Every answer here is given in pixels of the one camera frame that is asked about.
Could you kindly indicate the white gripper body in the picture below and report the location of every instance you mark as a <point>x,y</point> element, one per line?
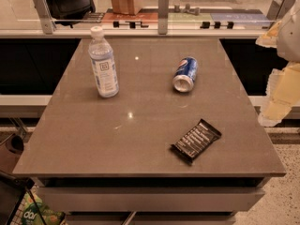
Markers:
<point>291,37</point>

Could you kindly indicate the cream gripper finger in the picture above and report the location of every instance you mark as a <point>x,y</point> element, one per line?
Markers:
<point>282,93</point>
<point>269,38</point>

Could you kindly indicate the blue pepsi can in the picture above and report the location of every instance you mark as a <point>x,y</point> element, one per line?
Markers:
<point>185,75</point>

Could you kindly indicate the colourful floor mat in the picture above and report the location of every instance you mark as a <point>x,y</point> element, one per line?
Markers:
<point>198,16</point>

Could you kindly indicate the black snack bar wrapper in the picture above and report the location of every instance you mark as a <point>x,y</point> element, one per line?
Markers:
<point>196,141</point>

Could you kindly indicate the clear plastic water bottle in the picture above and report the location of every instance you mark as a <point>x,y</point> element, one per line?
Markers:
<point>103,65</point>

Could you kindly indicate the black office chair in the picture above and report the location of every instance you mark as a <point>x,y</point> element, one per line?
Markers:
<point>70,11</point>

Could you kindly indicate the grey table drawer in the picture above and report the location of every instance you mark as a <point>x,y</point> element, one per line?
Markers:
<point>150,199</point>

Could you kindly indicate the green chip bag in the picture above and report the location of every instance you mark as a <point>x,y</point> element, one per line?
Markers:
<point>36,212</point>

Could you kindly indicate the right metal glass bracket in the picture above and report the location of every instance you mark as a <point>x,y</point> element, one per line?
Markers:
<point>278,9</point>

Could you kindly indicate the metal glass bracket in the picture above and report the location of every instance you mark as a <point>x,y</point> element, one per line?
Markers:
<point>163,10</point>
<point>46,21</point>
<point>278,9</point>

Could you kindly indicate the middle metal glass bracket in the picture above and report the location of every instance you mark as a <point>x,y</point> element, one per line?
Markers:
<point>163,10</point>

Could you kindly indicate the left metal glass bracket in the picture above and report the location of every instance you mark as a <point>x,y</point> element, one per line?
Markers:
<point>46,21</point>

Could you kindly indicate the black wire basket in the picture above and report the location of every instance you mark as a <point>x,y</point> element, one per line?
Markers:
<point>12,191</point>

